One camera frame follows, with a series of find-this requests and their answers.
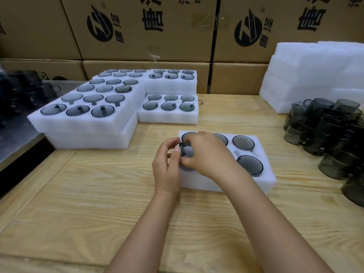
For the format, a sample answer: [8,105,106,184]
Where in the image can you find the person's left hand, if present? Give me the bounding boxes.
[152,138,182,196]

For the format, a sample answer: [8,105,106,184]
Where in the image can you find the person's right hand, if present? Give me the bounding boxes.
[176,131,248,184]

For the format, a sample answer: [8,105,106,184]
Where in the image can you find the white grooved foam tray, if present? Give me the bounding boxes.
[27,92,146,135]
[45,113,139,150]
[138,94,199,125]
[143,69,198,96]
[68,78,146,101]
[177,130,277,195]
[94,68,148,83]

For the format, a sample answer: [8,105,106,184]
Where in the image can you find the pile of smoky glass mugs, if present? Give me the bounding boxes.
[283,98,364,208]

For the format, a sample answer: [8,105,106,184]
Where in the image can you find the stack of white foam trays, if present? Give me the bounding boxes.
[259,41,364,115]

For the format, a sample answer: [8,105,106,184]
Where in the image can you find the dark mugs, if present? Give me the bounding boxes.
[0,70,62,131]

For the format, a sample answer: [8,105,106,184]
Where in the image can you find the person's right forearm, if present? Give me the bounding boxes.
[219,167,333,273]

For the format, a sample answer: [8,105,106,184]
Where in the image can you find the person's left forearm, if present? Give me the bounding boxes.
[105,190,182,273]

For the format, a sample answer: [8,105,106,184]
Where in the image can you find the stainless steel table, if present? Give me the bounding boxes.
[0,80,91,171]

